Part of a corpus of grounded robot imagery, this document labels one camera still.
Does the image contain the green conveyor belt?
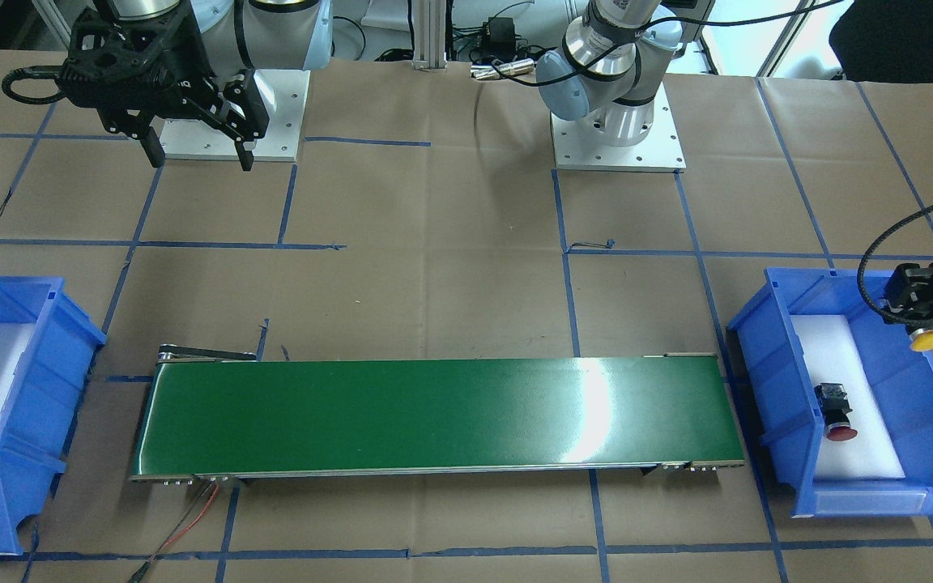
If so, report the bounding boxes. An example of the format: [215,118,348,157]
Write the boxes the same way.
[130,355,745,481]

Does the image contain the black power adapter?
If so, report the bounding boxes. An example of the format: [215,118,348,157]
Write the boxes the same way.
[481,16,518,60]

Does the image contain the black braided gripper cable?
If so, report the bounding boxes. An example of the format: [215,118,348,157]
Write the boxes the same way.
[857,180,933,325]

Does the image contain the blue plastic bin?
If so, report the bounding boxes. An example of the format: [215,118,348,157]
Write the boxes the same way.
[0,276,106,555]
[729,268,933,517]

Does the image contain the yellow push button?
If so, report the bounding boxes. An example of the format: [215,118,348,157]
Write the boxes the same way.
[905,325,933,353]

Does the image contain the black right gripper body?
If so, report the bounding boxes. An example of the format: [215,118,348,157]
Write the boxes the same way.
[59,8,217,137]

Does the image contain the red black conveyor wires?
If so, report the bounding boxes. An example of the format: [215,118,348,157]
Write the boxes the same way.
[130,479,228,583]

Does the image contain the aluminium frame post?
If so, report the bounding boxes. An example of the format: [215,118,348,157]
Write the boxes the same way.
[407,1,452,70]

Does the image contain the red push button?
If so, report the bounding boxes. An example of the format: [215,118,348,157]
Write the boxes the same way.
[814,383,858,442]

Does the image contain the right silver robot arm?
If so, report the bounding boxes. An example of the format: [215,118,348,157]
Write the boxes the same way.
[53,1,332,170]

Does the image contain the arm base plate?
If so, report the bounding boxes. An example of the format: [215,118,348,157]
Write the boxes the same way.
[549,86,688,173]
[160,69,311,163]

